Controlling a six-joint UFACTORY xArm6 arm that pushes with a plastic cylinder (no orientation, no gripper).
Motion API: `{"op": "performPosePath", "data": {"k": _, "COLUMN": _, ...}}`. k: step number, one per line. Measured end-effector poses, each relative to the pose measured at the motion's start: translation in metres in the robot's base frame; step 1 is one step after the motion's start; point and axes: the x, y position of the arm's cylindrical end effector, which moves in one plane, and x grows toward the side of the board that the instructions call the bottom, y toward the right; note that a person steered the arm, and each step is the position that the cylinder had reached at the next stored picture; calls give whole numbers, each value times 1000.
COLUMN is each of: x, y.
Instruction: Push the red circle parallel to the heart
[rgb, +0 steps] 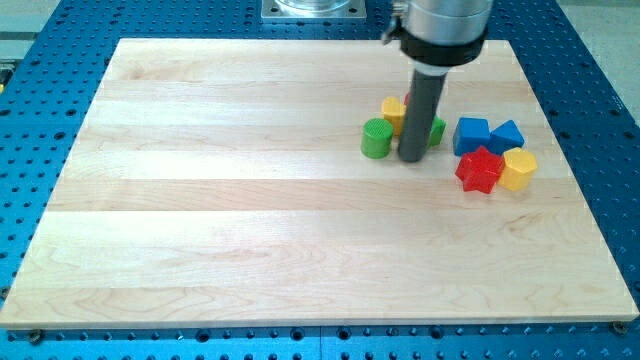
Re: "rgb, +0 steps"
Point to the green block behind rod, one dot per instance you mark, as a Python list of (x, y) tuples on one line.
[(437, 131)]

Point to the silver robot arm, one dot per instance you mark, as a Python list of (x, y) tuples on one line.
[(436, 35)]

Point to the blue cube block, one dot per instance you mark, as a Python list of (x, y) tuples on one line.
[(470, 134)]

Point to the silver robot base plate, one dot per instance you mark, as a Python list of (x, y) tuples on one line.
[(313, 9)]

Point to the yellow hexagon block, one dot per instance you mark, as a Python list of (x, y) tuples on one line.
[(519, 168)]

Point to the green cylinder block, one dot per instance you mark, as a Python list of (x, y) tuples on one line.
[(376, 138)]

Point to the red star block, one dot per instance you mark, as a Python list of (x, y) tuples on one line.
[(479, 170)]

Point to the yellow heart block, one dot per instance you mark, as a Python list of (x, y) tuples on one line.
[(394, 111)]

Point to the blue triangle block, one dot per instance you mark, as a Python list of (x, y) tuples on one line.
[(505, 137)]

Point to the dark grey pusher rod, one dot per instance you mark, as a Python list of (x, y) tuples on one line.
[(424, 95)]

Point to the wooden board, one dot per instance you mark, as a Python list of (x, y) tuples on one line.
[(220, 183)]

